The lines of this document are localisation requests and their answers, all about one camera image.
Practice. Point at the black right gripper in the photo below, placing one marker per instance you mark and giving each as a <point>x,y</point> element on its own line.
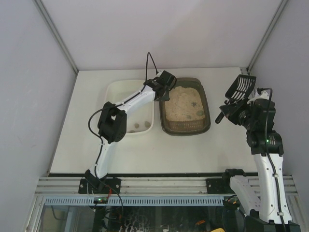
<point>231,108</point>

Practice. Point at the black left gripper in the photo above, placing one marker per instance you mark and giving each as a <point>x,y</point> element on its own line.
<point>164,93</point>

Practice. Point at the black slotted litter scoop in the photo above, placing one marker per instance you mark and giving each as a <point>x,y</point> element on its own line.
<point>240,90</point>

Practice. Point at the brown plastic litter box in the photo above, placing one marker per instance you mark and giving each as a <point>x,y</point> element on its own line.
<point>186,98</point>

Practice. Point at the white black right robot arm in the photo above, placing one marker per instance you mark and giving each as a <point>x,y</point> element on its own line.
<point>268,211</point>

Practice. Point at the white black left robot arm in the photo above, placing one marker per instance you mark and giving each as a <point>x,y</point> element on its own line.
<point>109,123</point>

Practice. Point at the white plastic tub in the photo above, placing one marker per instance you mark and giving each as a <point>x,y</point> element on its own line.
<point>120,90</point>

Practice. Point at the right controller board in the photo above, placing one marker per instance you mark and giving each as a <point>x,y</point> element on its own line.
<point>232,203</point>

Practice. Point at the controller board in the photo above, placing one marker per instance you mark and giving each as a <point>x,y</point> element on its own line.
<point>232,203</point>
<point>101,200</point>

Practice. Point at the left controller board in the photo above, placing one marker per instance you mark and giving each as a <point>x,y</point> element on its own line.
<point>101,200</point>

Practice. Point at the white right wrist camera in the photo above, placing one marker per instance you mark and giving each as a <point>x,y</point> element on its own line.
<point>260,95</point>

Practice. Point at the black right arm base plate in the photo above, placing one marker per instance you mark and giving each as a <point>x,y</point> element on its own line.
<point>218,186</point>

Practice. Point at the aluminium front mounting rail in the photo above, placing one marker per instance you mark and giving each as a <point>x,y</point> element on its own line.
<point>130,186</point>

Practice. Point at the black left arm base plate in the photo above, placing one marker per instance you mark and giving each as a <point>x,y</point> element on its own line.
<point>111,185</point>

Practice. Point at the aluminium right frame post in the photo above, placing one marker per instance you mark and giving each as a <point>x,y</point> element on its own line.
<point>277,15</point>

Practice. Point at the aluminium frame post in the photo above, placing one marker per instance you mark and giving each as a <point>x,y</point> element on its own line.
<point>56,35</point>
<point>277,15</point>

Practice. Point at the grey slotted cable duct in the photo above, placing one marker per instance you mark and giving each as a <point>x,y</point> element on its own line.
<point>139,201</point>

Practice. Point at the aluminium left frame post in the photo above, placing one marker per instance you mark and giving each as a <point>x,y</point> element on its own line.
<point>56,35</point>

